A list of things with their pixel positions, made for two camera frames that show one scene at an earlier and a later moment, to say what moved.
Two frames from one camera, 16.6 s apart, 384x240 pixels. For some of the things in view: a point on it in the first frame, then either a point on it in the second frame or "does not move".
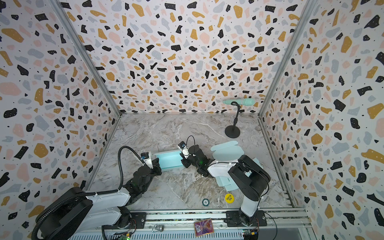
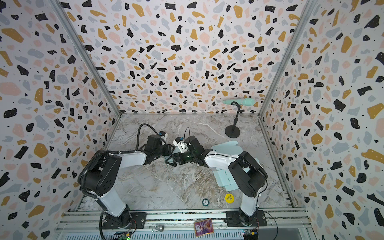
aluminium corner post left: [88, 56] does not move
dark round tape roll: [205, 202] does not move
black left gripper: [156, 166] → [169, 150]
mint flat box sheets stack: [230, 151] does not move
